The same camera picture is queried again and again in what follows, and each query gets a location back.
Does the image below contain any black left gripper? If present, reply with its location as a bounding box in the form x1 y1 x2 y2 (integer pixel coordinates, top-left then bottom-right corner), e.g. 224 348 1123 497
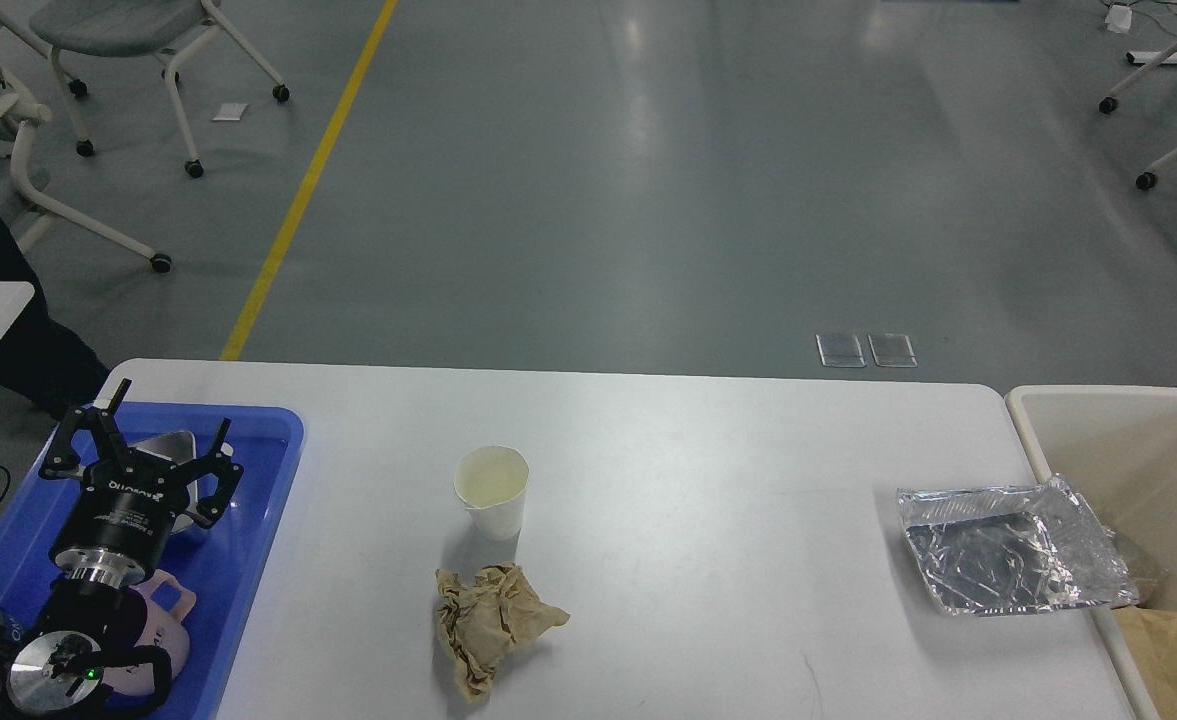
38 379 244 585

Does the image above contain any stainless steel rectangular tray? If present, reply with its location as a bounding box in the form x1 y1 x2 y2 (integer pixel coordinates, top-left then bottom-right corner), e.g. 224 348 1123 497
94 429 241 547

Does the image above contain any pink home mug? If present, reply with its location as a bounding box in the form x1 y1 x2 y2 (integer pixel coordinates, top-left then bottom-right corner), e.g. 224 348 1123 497
105 569 198 676

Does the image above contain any aluminium foil tray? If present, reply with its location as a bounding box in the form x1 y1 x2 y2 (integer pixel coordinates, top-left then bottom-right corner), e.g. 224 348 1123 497
896 475 1141 618

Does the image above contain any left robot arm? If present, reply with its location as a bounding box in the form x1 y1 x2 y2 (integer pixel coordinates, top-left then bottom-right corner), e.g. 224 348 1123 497
0 381 244 719

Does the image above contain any person in dark jeans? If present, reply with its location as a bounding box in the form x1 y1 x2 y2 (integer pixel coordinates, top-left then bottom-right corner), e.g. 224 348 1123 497
0 216 109 420

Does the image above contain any white paper cup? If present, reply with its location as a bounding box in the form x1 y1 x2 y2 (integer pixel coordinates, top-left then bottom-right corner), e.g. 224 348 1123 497
454 446 530 542

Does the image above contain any crumpled brown paper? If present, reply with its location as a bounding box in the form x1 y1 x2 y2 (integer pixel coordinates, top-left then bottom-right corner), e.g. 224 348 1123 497
434 562 571 704

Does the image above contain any grey chair with castors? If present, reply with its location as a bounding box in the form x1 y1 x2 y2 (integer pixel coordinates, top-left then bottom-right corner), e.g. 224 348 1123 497
0 1 290 179

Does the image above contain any beige plastic bin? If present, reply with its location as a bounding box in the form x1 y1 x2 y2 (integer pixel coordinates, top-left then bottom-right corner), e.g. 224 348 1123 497
1004 384 1177 720

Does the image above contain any brown paper in bin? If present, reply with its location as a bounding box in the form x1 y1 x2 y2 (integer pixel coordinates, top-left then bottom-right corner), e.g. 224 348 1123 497
1112 606 1177 719

